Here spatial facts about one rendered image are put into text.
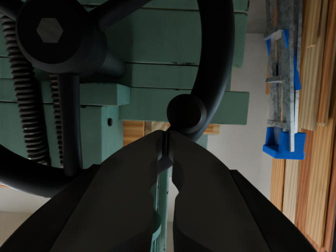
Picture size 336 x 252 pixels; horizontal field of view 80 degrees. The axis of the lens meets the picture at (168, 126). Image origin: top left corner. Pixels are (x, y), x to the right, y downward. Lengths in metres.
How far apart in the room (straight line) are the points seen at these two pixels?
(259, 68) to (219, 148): 1.18
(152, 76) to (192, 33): 0.10
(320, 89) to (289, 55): 0.58
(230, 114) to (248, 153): 2.69
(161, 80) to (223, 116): 0.13
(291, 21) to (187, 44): 0.89
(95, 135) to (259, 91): 2.80
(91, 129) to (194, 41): 0.22
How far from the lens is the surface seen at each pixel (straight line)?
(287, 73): 1.20
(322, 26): 1.75
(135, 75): 0.36
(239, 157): 3.03
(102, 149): 0.29
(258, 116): 3.00
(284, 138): 1.22
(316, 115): 1.71
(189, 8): 0.39
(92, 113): 0.28
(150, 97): 0.36
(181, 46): 0.37
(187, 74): 0.36
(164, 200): 0.80
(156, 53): 0.37
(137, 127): 0.45
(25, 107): 0.30
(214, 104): 0.18
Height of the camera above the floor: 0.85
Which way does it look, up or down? 8 degrees up
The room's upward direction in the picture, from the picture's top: 178 degrees counter-clockwise
